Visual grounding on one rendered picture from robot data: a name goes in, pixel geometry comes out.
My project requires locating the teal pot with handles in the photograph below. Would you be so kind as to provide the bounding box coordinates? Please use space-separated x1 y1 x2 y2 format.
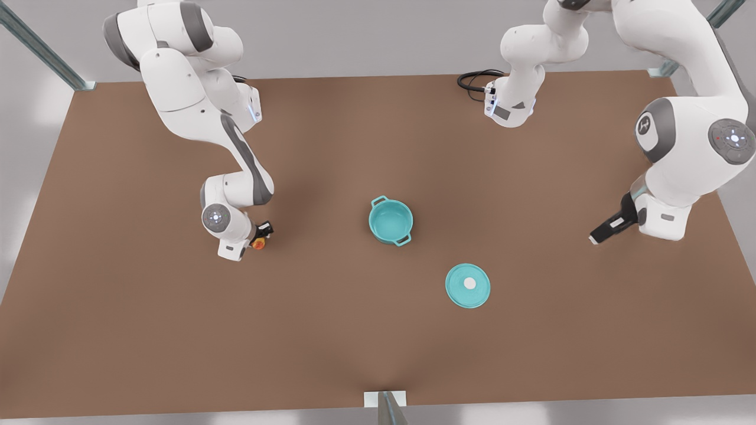
368 195 415 247

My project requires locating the silver frame post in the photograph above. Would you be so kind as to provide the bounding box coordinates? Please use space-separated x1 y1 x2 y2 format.
0 2 97 93
363 390 409 425
647 0 748 79

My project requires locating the teal pot lid white knob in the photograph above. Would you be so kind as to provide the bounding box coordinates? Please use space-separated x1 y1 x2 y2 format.
445 263 491 309

